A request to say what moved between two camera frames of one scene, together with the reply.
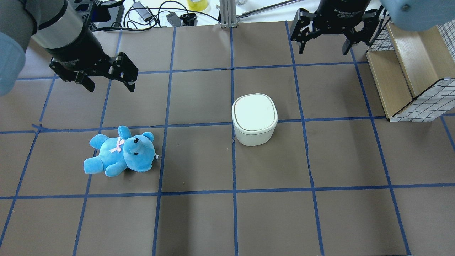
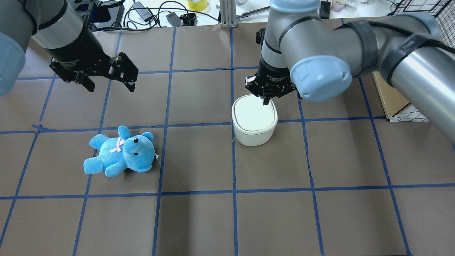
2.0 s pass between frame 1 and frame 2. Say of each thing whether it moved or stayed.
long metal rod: stayed
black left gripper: stayed
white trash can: stayed
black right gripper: moved
